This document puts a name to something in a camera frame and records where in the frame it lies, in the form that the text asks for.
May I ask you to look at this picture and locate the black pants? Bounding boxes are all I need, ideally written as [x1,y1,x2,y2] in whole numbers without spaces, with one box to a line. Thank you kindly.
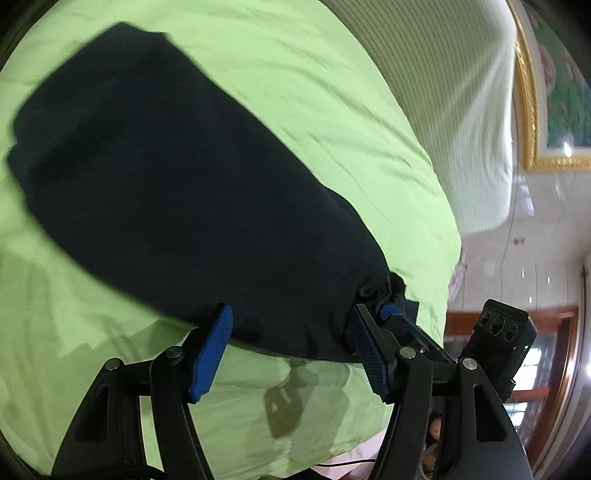
[7,23,419,362]

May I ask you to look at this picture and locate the right hand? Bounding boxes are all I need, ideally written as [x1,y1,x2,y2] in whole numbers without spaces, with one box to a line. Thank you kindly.
[421,416,442,476]

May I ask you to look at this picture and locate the wooden framed glass door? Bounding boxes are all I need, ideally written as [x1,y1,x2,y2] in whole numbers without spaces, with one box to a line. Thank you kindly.
[445,303,591,467]

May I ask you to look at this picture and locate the plaid cloth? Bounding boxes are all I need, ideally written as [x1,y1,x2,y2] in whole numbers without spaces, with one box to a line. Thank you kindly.
[448,249,468,304]

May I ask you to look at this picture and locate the green bed sheet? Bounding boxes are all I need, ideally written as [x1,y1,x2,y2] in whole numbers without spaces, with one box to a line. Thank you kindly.
[1,1,460,479]

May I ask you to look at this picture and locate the striped white headboard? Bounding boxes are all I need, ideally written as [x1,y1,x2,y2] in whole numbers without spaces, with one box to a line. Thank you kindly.
[325,1,517,236]

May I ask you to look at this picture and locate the gold framed floral painting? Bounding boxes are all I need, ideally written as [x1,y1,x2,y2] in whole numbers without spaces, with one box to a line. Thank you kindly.
[508,1,590,172]

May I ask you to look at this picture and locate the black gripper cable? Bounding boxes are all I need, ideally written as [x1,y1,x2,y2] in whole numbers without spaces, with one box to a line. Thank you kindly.
[317,456,380,469]

